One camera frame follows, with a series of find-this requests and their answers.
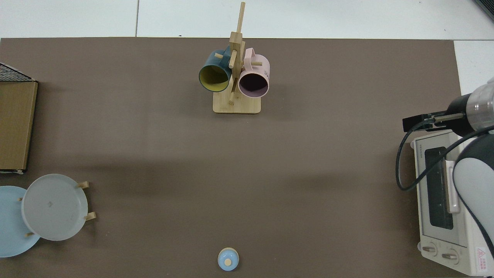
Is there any pale toaster oven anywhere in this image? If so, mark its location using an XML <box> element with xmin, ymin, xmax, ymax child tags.
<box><xmin>410</xmin><ymin>129</ymin><xmax>494</xmax><ymax>276</ymax></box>

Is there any pink cup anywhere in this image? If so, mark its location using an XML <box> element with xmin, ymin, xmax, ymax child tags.
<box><xmin>238</xmin><ymin>48</ymin><xmax>270</xmax><ymax>98</ymax></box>

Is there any wooden cup stand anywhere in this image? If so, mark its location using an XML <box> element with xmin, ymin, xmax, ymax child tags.
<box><xmin>213</xmin><ymin>2</ymin><xmax>262</xmax><ymax>114</ymax></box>

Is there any dark teal cup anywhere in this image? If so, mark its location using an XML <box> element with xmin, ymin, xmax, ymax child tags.
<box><xmin>199</xmin><ymin>46</ymin><xmax>233</xmax><ymax>92</ymax></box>

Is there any brown table cloth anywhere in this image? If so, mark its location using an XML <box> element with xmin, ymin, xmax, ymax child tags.
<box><xmin>0</xmin><ymin>37</ymin><xmax>465</xmax><ymax>278</ymax></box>

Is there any small blue round bell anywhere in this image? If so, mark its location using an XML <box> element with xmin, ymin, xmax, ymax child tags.
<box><xmin>218</xmin><ymin>247</ymin><xmax>239</xmax><ymax>271</ymax></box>

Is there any wooden plate rack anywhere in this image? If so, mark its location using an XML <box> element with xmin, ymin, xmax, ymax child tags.
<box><xmin>17</xmin><ymin>181</ymin><xmax>96</xmax><ymax>237</ymax></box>

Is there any grey plate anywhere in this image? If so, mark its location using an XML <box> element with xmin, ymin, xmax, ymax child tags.
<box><xmin>21</xmin><ymin>174</ymin><xmax>88</xmax><ymax>241</ymax></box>

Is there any light blue plate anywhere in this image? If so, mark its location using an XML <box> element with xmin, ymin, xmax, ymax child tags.
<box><xmin>0</xmin><ymin>186</ymin><xmax>41</xmax><ymax>258</ymax></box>

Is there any wire basket with wooden floor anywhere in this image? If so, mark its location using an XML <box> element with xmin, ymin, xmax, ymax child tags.
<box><xmin>0</xmin><ymin>63</ymin><xmax>38</xmax><ymax>174</ymax></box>

